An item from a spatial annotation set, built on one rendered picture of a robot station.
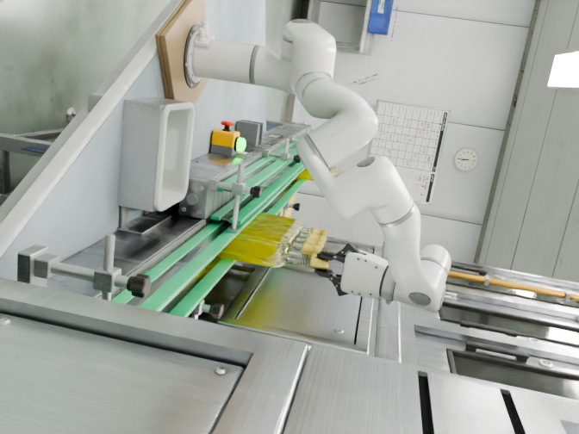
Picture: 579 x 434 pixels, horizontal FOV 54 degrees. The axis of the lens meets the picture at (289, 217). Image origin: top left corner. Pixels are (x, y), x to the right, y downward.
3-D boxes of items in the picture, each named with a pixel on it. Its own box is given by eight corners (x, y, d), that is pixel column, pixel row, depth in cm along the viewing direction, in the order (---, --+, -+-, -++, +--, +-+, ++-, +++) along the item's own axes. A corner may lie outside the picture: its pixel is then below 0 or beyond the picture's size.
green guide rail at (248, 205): (209, 219, 140) (240, 225, 139) (210, 215, 140) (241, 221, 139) (309, 144, 308) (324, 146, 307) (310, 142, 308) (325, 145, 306)
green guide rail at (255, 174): (213, 190, 138) (244, 195, 137) (213, 186, 138) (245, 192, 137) (312, 130, 306) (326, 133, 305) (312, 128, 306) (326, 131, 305)
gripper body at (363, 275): (389, 297, 136) (346, 284, 140) (398, 257, 133) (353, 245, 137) (381, 307, 129) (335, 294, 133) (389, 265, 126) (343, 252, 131)
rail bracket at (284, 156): (260, 157, 191) (299, 164, 189) (263, 135, 189) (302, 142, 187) (263, 155, 195) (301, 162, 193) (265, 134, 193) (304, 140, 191)
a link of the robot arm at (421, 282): (383, 201, 121) (425, 270, 130) (363, 241, 113) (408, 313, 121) (419, 194, 115) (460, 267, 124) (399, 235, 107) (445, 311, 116)
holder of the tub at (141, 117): (115, 230, 120) (150, 237, 119) (124, 99, 113) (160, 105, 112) (149, 212, 136) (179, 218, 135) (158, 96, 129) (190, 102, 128)
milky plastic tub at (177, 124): (118, 207, 118) (158, 214, 117) (125, 99, 113) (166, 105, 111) (152, 191, 135) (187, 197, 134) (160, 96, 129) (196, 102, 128)
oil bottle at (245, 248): (200, 254, 140) (284, 270, 137) (202, 232, 138) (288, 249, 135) (208, 247, 145) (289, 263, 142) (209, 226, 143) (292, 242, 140)
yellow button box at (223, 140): (208, 151, 175) (232, 156, 173) (211, 127, 173) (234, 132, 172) (215, 149, 181) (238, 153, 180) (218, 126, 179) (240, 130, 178)
